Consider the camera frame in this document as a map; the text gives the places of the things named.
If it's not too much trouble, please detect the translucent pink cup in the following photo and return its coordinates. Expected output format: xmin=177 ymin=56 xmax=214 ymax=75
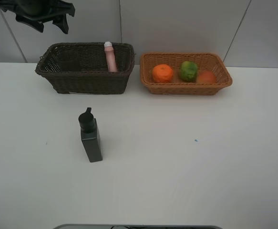
xmin=56 ymin=50 xmax=81 ymax=72

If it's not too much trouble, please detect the orange tangerine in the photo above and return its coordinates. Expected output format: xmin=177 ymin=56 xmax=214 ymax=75
xmin=152 ymin=64 xmax=174 ymax=83

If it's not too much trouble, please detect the brown bread bun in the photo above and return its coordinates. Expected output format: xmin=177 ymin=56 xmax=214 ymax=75
xmin=196 ymin=70 xmax=216 ymax=84

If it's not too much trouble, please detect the orange wicker basket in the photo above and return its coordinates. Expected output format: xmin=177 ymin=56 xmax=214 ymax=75
xmin=140 ymin=52 xmax=233 ymax=95

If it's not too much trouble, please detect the dark brown wicker basket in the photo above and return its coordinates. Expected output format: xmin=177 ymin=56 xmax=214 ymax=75
xmin=35 ymin=42 xmax=135 ymax=94

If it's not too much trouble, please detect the black pump bottle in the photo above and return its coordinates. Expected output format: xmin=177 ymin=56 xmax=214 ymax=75
xmin=78 ymin=107 xmax=103 ymax=163

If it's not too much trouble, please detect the green lime fruit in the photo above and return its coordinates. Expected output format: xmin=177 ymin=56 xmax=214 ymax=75
xmin=179 ymin=61 xmax=198 ymax=83

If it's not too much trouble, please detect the pink bottle white cap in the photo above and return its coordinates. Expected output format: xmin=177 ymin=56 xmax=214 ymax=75
xmin=104 ymin=42 xmax=118 ymax=73

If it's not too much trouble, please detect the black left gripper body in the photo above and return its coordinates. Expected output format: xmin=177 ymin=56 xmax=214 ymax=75
xmin=0 ymin=0 xmax=75 ymax=23

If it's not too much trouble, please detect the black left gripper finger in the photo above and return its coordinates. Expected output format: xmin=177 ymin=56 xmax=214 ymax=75
xmin=15 ymin=15 xmax=44 ymax=33
xmin=52 ymin=14 xmax=69 ymax=34

